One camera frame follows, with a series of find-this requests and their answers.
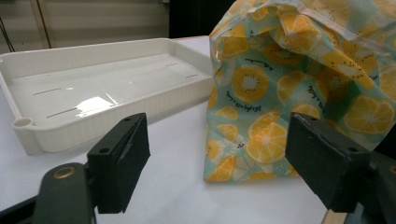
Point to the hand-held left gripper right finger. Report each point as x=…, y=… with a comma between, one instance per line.
x=323, y=161

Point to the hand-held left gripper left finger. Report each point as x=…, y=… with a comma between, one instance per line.
x=118, y=161

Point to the white plastic tray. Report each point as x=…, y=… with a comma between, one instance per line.
x=93, y=81

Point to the lemon print cloth bag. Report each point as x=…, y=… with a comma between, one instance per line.
x=249, y=84

